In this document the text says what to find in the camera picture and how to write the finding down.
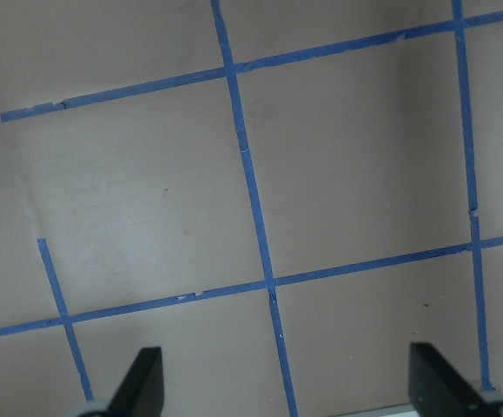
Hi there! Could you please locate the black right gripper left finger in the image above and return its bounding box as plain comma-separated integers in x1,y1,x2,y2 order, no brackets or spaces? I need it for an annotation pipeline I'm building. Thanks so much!
69,346,165,417

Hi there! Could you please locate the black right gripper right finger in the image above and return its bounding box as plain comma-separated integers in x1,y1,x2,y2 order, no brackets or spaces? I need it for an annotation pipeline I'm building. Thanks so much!
408,342,503,417

